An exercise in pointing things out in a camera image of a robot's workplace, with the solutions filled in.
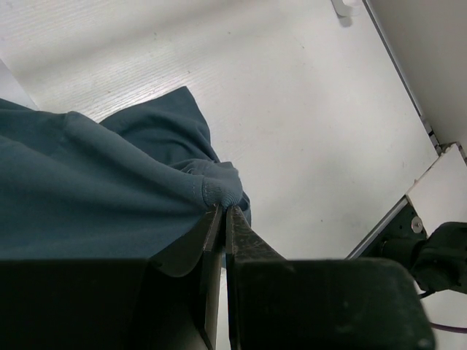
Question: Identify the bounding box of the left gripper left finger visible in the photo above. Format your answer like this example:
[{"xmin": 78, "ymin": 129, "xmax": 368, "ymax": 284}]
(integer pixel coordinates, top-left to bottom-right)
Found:
[{"xmin": 149, "ymin": 206, "xmax": 223, "ymax": 349}]

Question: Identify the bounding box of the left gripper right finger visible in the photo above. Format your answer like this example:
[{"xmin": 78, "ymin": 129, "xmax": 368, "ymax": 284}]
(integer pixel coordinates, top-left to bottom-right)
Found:
[{"xmin": 225, "ymin": 206, "xmax": 288, "ymax": 349}]

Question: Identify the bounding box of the teal t shirt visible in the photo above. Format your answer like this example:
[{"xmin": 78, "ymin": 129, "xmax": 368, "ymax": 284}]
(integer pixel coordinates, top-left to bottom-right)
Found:
[{"xmin": 1, "ymin": 87, "xmax": 251, "ymax": 260}]

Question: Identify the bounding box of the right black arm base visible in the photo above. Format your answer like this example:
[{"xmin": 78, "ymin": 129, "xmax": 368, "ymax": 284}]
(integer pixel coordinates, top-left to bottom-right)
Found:
[{"xmin": 374, "ymin": 204, "xmax": 466, "ymax": 294}]

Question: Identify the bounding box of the white metal clothes rack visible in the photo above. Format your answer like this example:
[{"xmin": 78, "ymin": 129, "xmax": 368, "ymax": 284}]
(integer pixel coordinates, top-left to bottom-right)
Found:
[{"xmin": 331, "ymin": 0, "xmax": 363, "ymax": 28}]

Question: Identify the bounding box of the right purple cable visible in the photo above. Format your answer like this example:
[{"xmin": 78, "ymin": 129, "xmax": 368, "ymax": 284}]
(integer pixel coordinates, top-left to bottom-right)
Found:
[{"xmin": 419, "ymin": 287, "xmax": 467, "ymax": 333}]

